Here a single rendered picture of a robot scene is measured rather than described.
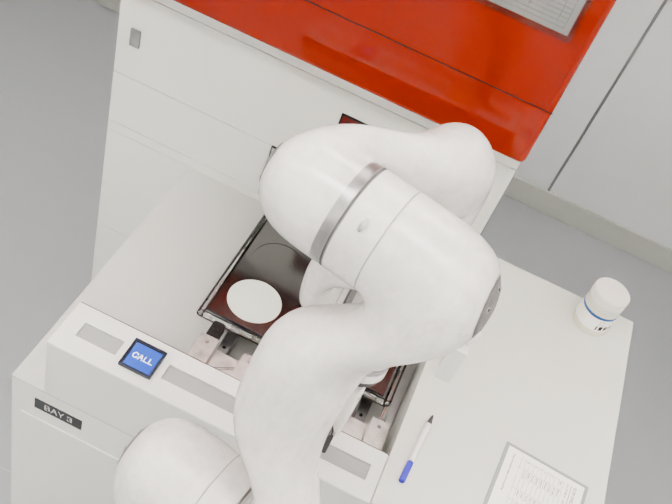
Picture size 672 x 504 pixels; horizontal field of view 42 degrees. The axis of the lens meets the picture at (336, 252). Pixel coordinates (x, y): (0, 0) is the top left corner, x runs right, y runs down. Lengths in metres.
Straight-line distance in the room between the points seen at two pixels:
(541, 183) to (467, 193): 2.65
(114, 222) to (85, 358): 0.80
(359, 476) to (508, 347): 0.41
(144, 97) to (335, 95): 0.43
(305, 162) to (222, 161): 1.15
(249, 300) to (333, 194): 0.90
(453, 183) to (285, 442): 0.29
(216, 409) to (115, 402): 0.17
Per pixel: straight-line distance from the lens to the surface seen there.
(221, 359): 1.52
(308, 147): 0.73
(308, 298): 1.14
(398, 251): 0.69
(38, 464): 1.74
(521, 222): 3.44
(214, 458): 0.95
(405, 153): 0.78
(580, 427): 1.59
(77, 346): 1.41
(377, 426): 1.49
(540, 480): 1.49
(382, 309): 0.72
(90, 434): 1.56
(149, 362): 1.40
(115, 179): 2.06
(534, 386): 1.59
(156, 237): 1.76
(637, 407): 3.10
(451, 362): 1.48
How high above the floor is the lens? 2.11
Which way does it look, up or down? 45 degrees down
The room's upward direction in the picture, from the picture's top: 22 degrees clockwise
